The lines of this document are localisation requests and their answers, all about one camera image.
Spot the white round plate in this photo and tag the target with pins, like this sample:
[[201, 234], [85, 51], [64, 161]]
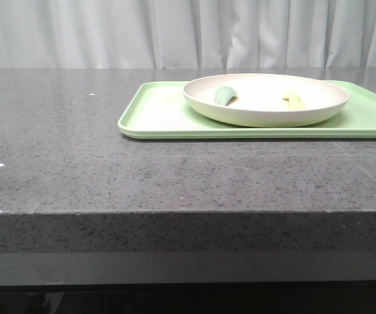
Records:
[[259, 100]]

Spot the yellow plastic fork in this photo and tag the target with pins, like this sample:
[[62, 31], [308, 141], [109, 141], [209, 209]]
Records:
[[294, 100]]

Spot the light green serving tray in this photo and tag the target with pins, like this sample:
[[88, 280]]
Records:
[[159, 111]]

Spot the pale green plastic spoon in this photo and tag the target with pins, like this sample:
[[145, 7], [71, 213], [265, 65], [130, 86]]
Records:
[[224, 95]]

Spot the white pleated curtain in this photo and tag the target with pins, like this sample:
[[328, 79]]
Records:
[[186, 34]]

